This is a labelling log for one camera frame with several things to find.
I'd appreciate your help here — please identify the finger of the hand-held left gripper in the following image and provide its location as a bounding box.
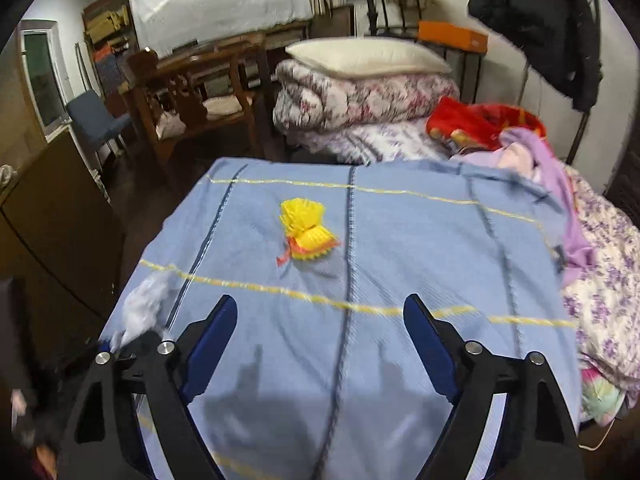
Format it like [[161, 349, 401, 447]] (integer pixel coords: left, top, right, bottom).
[[97, 327, 166, 363]]

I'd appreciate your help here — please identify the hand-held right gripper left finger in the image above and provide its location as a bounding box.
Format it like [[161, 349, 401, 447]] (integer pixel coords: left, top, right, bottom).
[[59, 294, 238, 480]]

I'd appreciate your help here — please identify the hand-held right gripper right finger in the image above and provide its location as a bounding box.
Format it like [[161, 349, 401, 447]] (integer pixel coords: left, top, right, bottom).
[[402, 294, 586, 480]]

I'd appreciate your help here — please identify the white tissue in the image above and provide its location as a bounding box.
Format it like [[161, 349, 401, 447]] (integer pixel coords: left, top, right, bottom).
[[110, 275, 173, 353]]

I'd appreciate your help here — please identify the blue striped sheet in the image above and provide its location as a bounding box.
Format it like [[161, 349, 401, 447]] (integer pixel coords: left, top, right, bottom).
[[97, 156, 583, 480]]

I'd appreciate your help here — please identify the brown wooden cabinet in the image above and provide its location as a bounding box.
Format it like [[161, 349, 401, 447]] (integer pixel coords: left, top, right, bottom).
[[0, 127, 126, 361]]

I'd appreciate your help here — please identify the pastel tie-dye blanket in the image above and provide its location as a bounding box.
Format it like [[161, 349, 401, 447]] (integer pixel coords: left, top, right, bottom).
[[577, 362, 628, 423]]

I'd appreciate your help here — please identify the purple floral duvet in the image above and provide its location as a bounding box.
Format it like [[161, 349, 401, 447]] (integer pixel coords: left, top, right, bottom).
[[295, 120, 640, 401]]

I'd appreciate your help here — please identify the lilac garment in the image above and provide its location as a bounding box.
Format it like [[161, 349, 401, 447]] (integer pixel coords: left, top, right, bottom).
[[500, 127, 598, 281]]

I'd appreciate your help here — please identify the pale pink cloth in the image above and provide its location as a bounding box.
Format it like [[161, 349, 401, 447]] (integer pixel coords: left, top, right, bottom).
[[500, 142, 543, 181]]

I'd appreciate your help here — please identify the white seat cushion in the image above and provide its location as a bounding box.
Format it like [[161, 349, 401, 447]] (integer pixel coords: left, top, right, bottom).
[[155, 110, 187, 141], [201, 94, 251, 117]]

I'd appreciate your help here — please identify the blue chair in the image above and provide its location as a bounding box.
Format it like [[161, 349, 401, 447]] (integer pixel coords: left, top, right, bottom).
[[66, 91, 133, 156]]

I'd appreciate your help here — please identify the red blanket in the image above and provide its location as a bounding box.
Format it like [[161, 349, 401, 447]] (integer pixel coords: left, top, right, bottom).
[[425, 96, 548, 153]]

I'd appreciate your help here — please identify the folded floral quilt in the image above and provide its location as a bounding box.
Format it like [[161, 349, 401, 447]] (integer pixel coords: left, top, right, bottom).
[[273, 59, 461, 136]]

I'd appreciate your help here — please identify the carved dark wooden screen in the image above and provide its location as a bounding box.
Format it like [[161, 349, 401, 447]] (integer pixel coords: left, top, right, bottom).
[[602, 125, 640, 213]]

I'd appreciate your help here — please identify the carved wooden armchair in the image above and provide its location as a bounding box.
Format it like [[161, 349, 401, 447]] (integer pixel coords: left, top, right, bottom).
[[122, 47, 266, 171]]

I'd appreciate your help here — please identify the white framed glass door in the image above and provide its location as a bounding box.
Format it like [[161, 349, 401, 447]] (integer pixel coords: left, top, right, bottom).
[[19, 19, 73, 141]]

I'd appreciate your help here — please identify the cream pillow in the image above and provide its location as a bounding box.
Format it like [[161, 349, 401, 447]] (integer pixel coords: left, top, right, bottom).
[[285, 37, 453, 79]]

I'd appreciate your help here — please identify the dark wooden table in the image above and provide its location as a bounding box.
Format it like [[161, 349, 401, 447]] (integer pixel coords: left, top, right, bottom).
[[125, 20, 313, 91]]

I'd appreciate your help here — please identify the orange box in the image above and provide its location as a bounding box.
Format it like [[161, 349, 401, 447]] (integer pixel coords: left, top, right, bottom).
[[417, 20, 488, 53]]

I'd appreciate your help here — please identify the shelf with boxes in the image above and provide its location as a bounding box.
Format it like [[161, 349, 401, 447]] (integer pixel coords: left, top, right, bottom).
[[81, 0, 138, 106]]

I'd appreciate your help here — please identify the white cloth cover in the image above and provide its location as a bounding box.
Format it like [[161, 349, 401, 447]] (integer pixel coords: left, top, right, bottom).
[[124, 0, 313, 56]]

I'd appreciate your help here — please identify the black padded jacket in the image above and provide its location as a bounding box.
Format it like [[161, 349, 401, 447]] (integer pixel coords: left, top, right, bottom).
[[467, 0, 603, 113]]

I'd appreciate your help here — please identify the black iron bed frame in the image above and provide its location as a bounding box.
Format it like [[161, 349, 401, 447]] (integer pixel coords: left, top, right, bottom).
[[565, 0, 601, 166]]

